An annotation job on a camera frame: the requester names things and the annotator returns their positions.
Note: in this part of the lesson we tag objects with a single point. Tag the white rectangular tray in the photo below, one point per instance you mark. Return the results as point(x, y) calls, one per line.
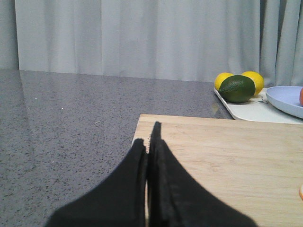
point(258, 109)

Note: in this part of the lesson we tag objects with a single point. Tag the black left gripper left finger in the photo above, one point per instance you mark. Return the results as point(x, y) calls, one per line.
point(117, 202)

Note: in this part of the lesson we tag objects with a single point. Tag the yellow lemon piece left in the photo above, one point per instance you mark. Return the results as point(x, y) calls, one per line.
point(220, 78)

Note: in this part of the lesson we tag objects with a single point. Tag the orange mandarin fruit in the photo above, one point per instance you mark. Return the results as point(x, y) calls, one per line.
point(301, 97)

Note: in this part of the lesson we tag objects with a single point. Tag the yellow lemon piece right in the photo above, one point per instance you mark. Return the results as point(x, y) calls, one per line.
point(257, 79)

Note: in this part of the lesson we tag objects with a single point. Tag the wooden cutting board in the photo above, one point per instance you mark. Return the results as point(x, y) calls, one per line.
point(255, 167)

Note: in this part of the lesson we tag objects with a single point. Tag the orange slice toy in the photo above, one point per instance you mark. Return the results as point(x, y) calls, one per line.
point(301, 192)

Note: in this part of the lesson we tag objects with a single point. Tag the green lime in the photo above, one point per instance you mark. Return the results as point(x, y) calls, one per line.
point(237, 89)

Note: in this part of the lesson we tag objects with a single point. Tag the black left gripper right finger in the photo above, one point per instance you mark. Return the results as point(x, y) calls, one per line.
point(176, 199)

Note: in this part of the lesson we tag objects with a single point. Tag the light blue plate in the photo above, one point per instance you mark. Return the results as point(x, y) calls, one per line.
point(286, 99)

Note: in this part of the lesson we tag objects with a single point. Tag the grey curtain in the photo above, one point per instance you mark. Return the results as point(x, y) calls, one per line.
point(161, 39)

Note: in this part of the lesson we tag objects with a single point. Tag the yellow lemon piece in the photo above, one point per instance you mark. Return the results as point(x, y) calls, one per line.
point(257, 79)
point(220, 78)

